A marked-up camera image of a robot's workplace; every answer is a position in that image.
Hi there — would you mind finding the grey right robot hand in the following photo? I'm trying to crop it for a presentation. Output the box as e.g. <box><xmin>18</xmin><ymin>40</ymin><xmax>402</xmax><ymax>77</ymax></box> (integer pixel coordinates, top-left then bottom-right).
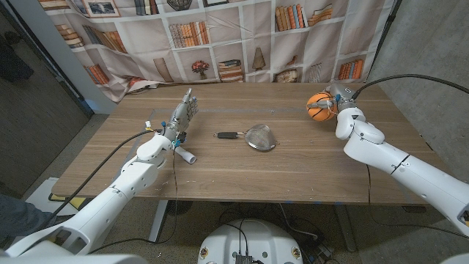
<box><xmin>306</xmin><ymin>83</ymin><xmax>358</xmax><ymax>113</ymax></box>

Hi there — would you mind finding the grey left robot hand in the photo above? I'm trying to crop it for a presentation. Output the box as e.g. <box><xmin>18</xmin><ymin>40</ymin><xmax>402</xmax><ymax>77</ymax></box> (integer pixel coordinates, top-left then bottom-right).
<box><xmin>160</xmin><ymin>87</ymin><xmax>201</xmax><ymax>143</ymax></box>

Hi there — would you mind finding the small orange basketball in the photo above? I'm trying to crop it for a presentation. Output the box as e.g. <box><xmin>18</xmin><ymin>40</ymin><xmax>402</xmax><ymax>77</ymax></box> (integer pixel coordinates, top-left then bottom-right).
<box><xmin>306</xmin><ymin>92</ymin><xmax>338</xmax><ymax>122</ymax></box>

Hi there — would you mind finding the short white plastic tube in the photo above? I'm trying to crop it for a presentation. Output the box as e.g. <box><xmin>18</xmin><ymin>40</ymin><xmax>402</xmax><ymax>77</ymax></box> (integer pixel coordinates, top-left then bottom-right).
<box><xmin>175</xmin><ymin>145</ymin><xmax>198</xmax><ymax>165</ymax></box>

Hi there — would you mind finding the black backdrop stand pole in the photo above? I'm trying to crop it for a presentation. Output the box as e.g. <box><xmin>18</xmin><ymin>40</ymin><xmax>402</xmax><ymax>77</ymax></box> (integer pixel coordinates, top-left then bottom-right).
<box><xmin>366</xmin><ymin>0</ymin><xmax>404</xmax><ymax>82</ymax></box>

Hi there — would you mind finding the printed bookshelf backdrop cloth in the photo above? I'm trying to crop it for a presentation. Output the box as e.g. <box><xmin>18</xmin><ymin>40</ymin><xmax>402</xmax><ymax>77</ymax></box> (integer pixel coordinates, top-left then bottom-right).
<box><xmin>38</xmin><ymin>0</ymin><xmax>397</xmax><ymax>103</ymax></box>

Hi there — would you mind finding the white table leg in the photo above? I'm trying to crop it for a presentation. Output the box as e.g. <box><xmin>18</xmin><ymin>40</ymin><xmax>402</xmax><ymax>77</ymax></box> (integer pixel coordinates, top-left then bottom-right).
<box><xmin>148</xmin><ymin>199</ymin><xmax>169</xmax><ymax>245</ymax></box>

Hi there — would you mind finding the grey table leg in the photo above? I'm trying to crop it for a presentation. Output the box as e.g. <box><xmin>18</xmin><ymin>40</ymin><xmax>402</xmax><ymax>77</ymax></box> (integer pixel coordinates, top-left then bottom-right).
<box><xmin>333</xmin><ymin>204</ymin><xmax>357</xmax><ymax>253</ymax></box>

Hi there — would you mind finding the yellow flat floor object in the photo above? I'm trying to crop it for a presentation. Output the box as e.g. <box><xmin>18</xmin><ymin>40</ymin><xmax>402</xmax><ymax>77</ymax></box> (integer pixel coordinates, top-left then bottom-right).
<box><xmin>48</xmin><ymin>193</ymin><xmax>87</xmax><ymax>210</ymax></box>

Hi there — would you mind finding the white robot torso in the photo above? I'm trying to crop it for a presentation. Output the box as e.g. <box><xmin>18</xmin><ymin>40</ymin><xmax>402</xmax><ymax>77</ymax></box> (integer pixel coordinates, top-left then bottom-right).
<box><xmin>196</xmin><ymin>219</ymin><xmax>304</xmax><ymax>264</ymax></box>

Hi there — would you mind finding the grey power strip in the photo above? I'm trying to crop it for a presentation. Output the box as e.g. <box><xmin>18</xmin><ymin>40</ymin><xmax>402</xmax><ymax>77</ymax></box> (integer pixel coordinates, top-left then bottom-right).
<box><xmin>311</xmin><ymin>242</ymin><xmax>335</xmax><ymax>261</ymax></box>

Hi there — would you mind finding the person's leg in blue jeans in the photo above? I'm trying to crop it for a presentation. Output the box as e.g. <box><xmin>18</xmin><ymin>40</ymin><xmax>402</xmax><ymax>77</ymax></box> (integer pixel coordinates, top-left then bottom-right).
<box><xmin>0</xmin><ymin>194</ymin><xmax>58</xmax><ymax>245</ymax></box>

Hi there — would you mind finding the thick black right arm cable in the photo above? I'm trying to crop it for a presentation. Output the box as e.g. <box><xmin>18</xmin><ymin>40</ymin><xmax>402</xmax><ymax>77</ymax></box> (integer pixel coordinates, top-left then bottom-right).
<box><xmin>353</xmin><ymin>73</ymin><xmax>469</xmax><ymax>100</ymax></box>

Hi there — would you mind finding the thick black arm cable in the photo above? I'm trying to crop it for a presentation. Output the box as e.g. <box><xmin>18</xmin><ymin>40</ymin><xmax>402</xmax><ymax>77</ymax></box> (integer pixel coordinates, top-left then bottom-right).
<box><xmin>353</xmin><ymin>73</ymin><xmax>469</xmax><ymax>100</ymax></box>
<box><xmin>32</xmin><ymin>128</ymin><xmax>163</xmax><ymax>235</ymax></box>

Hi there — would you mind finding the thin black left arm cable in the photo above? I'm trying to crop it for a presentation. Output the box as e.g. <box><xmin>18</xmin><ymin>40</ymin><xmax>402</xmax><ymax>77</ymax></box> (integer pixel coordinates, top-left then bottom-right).
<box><xmin>87</xmin><ymin>144</ymin><xmax>180</xmax><ymax>254</ymax></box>

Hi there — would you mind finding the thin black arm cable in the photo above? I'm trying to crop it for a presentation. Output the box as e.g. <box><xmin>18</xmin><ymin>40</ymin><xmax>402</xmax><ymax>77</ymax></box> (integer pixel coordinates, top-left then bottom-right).
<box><xmin>87</xmin><ymin>144</ymin><xmax>180</xmax><ymax>254</ymax></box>
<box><xmin>365</xmin><ymin>164</ymin><xmax>469</xmax><ymax>240</ymax></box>

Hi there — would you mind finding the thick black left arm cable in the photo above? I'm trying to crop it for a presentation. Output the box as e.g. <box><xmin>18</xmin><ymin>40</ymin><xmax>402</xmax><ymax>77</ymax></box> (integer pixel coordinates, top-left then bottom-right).
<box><xmin>32</xmin><ymin>128</ymin><xmax>163</xmax><ymax>235</ymax></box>

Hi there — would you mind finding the metal mesh sieve black handle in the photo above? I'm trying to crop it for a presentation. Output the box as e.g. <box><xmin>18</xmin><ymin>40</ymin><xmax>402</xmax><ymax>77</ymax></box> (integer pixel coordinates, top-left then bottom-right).
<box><xmin>213</xmin><ymin>123</ymin><xmax>280</xmax><ymax>153</ymax></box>

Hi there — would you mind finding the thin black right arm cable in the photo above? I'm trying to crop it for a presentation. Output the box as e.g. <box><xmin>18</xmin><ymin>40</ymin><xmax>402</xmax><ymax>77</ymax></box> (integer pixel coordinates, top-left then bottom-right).
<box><xmin>365</xmin><ymin>164</ymin><xmax>469</xmax><ymax>240</ymax></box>

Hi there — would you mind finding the white floor cable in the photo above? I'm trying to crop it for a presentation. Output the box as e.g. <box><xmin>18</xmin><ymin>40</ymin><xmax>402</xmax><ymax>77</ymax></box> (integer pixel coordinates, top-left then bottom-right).
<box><xmin>278</xmin><ymin>203</ymin><xmax>319</xmax><ymax>240</ymax></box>

